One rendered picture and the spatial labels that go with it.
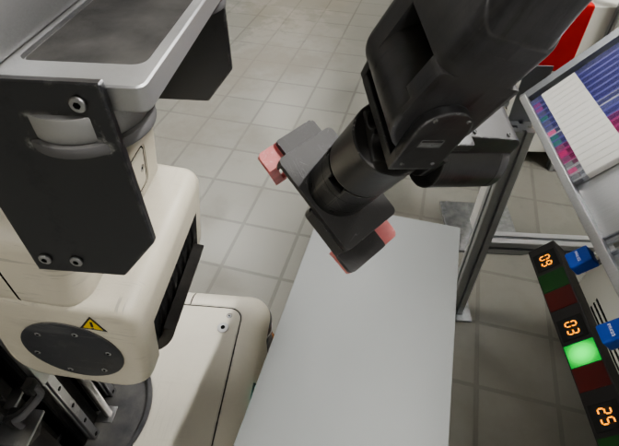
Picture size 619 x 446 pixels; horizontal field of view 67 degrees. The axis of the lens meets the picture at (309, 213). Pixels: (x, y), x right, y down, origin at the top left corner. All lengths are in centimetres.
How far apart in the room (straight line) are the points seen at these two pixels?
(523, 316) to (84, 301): 127
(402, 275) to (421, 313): 7
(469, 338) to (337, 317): 80
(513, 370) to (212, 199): 113
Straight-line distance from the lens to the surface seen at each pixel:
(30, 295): 49
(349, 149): 33
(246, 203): 173
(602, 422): 64
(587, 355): 66
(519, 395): 139
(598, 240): 69
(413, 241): 78
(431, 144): 29
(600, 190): 76
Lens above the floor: 116
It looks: 44 degrees down
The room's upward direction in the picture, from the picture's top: straight up
